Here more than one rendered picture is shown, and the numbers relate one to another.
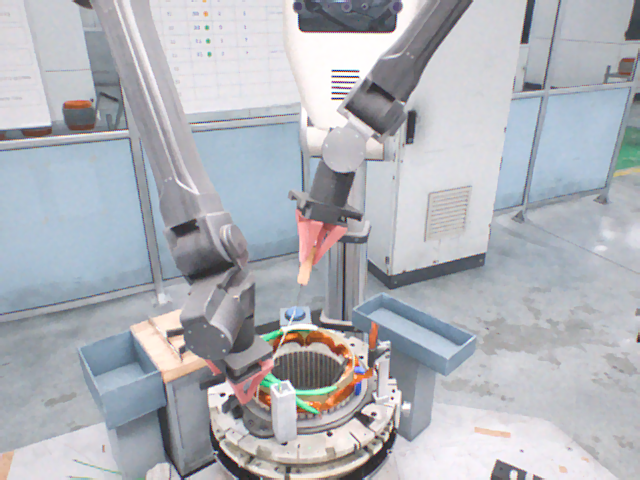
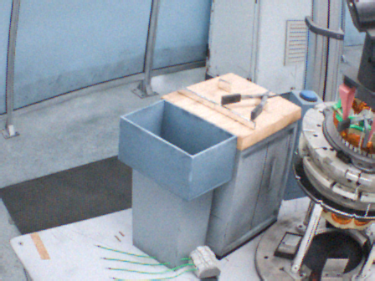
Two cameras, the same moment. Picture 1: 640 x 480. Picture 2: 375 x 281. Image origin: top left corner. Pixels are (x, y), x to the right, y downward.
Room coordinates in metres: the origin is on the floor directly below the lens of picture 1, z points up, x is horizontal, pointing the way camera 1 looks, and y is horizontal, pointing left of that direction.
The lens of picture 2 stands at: (-0.12, 0.58, 1.56)
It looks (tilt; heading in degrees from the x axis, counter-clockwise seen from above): 29 degrees down; 347
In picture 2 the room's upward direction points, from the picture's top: 6 degrees clockwise
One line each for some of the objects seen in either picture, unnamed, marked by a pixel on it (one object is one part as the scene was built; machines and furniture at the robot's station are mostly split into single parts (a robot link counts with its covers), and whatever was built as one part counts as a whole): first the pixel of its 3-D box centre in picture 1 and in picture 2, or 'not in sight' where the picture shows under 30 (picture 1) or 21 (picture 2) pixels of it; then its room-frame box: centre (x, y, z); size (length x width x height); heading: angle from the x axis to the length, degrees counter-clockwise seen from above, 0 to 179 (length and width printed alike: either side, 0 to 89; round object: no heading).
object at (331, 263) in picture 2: not in sight; (334, 268); (0.58, 0.09, 0.85); 0.06 x 0.04 x 0.05; 70
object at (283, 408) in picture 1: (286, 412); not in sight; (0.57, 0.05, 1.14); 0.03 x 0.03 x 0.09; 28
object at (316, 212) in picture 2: not in sight; (308, 237); (0.64, 0.16, 0.91); 0.02 x 0.02 x 0.21
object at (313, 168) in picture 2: (219, 416); (319, 171); (0.65, 0.17, 1.06); 0.09 x 0.04 x 0.01; 28
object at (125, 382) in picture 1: (129, 414); (171, 197); (0.79, 0.40, 0.92); 0.17 x 0.11 x 0.28; 37
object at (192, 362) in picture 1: (193, 335); (236, 106); (0.88, 0.27, 1.05); 0.20 x 0.19 x 0.02; 127
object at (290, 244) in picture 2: not in sight; (290, 242); (0.72, 0.15, 0.83); 0.05 x 0.04 x 0.02; 146
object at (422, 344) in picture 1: (407, 374); not in sight; (0.91, -0.19, 0.92); 0.25 x 0.11 x 0.28; 45
